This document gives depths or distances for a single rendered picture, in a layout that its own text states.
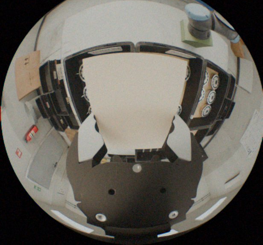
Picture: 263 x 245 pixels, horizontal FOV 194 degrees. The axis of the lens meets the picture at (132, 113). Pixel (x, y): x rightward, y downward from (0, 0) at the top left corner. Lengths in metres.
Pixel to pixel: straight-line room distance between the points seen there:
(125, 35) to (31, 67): 2.39
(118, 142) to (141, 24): 0.61
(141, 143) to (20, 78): 2.58
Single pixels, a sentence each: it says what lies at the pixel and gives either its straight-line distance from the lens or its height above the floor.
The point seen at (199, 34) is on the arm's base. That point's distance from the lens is 0.57.
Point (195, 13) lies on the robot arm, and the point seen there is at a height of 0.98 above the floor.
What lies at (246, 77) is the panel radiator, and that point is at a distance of 3.44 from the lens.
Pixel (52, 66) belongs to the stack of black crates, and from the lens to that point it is 1.16.
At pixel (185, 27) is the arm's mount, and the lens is 0.65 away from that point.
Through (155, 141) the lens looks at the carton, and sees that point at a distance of 0.15.
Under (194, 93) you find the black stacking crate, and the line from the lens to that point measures 0.42.
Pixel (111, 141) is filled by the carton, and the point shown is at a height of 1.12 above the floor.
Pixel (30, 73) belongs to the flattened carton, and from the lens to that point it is 2.59.
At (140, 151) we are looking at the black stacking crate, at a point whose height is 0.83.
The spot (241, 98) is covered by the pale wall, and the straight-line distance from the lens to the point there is 3.48.
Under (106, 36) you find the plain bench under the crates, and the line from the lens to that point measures 0.58.
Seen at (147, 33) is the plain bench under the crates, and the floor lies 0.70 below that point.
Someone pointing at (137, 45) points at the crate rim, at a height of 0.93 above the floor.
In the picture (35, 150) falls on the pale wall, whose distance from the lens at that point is 2.90.
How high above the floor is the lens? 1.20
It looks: 58 degrees down
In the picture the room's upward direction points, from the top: 180 degrees clockwise
